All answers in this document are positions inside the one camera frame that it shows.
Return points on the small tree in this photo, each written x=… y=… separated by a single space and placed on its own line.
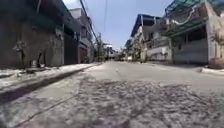
x=100 y=50

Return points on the pale multi-storey building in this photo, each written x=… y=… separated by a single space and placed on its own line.
x=85 y=36

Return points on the building with blue roof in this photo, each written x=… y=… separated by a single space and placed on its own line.
x=145 y=36

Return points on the grey concrete road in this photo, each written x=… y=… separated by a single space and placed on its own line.
x=140 y=100

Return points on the raised concrete pavement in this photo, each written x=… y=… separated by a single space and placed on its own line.
x=36 y=74

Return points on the dark walled building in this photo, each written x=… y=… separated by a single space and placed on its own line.
x=36 y=36

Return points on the grey building with balconies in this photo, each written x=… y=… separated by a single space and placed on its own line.
x=193 y=36

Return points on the potted plant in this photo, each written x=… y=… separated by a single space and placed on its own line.
x=21 y=50

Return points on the pale concrete kerb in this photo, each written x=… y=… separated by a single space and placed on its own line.
x=213 y=70

